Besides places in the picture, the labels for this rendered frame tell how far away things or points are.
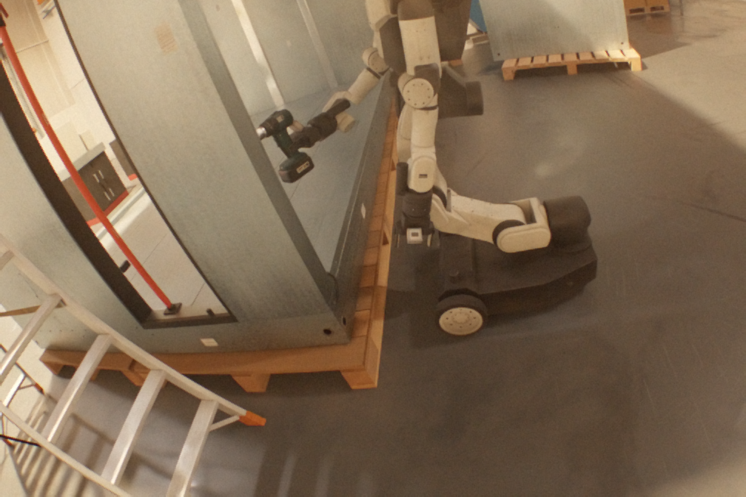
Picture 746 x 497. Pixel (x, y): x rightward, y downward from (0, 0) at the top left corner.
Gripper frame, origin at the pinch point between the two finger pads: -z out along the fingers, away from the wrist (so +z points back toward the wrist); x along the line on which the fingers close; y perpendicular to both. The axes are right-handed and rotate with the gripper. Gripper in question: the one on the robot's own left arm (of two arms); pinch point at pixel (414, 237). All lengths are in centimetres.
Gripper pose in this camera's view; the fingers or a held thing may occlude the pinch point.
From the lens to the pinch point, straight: 123.6
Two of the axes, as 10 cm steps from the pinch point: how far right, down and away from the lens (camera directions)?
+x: -10.0, 0.1, -0.5
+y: 0.5, 5.5, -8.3
